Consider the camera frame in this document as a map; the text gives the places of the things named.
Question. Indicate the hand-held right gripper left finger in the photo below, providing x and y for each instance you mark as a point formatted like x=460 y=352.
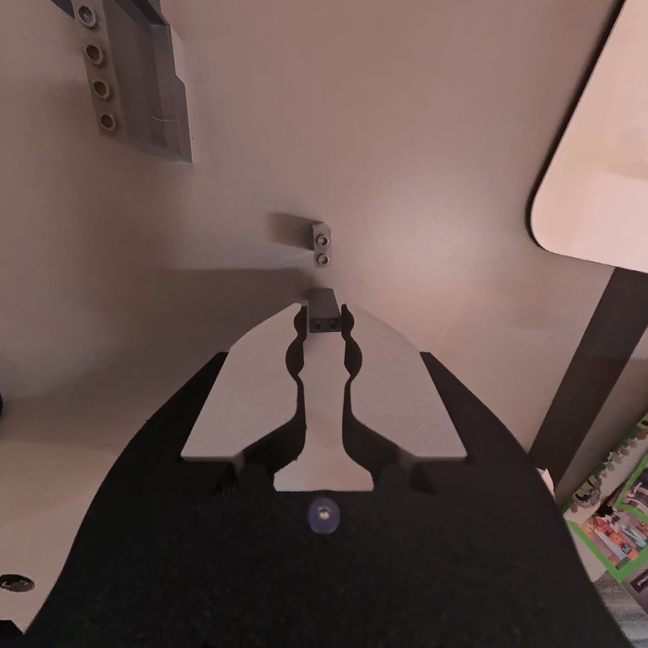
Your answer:
x=238 y=405

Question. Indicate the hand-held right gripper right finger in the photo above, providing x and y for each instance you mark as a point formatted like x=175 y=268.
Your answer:
x=405 y=405

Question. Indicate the green printed toy box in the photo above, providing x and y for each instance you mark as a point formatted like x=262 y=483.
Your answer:
x=617 y=531

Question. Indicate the black desk grommet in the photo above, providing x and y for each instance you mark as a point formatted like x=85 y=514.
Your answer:
x=17 y=583

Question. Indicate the grey desk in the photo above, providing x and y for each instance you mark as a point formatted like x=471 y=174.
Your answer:
x=354 y=126

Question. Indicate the tall dark grey brick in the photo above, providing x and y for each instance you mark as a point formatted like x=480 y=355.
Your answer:
x=324 y=309
x=321 y=243

